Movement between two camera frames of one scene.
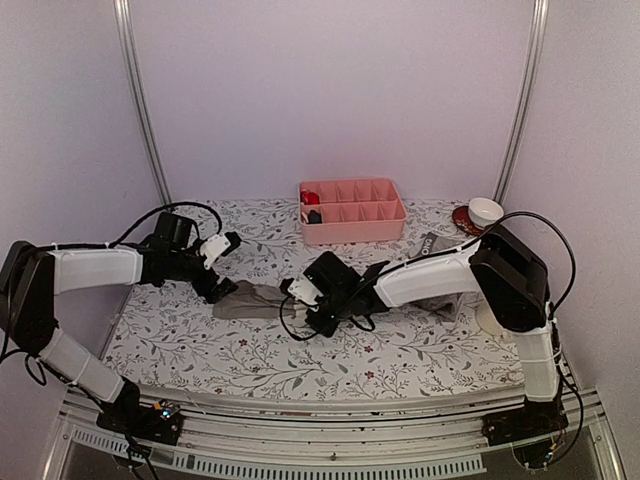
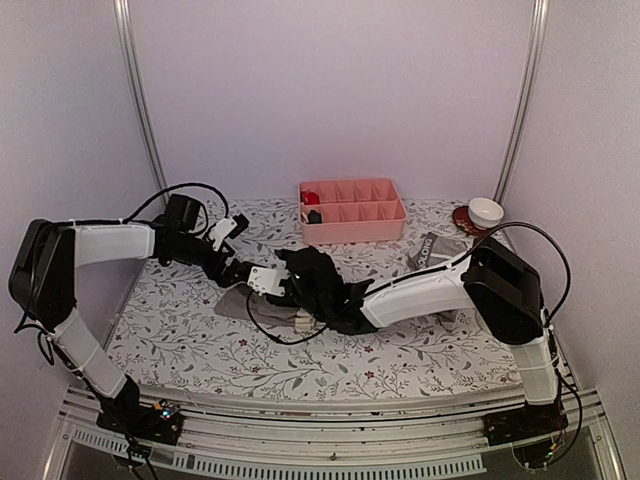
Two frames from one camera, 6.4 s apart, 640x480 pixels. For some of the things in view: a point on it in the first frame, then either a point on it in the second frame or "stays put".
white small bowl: x=484 y=212 stays put
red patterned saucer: x=461 y=216 stays put
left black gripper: x=219 y=291 → x=226 y=279
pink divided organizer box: x=352 y=210 stays put
